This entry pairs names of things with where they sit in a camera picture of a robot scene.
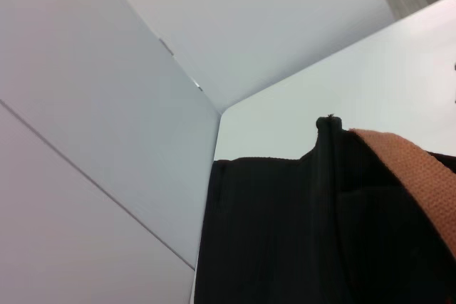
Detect black food bag brown straps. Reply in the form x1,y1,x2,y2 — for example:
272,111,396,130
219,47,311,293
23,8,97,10
193,114,456,304

